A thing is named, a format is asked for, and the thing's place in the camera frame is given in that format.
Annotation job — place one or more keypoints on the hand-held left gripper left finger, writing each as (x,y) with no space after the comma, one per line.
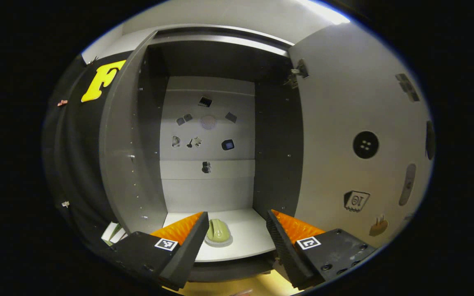
(181,255)

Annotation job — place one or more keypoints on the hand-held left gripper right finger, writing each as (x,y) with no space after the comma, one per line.
(288,250)

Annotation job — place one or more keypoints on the dark grey cabinet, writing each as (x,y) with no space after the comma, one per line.
(206,185)

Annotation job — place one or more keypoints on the black backdrop cloth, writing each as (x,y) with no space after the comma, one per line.
(76,144)

